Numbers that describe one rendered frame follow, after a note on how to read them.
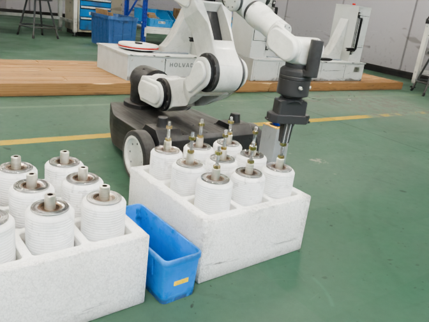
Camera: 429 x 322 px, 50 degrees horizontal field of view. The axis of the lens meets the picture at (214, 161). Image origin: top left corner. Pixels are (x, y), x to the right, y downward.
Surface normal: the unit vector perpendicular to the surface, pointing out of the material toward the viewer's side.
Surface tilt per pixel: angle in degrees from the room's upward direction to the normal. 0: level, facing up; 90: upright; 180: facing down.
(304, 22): 90
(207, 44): 90
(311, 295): 0
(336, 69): 90
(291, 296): 0
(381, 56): 90
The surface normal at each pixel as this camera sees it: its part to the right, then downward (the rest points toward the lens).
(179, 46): 0.58, 0.33
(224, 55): 0.50, -0.40
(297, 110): 0.26, 0.35
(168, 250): -0.77, 0.08
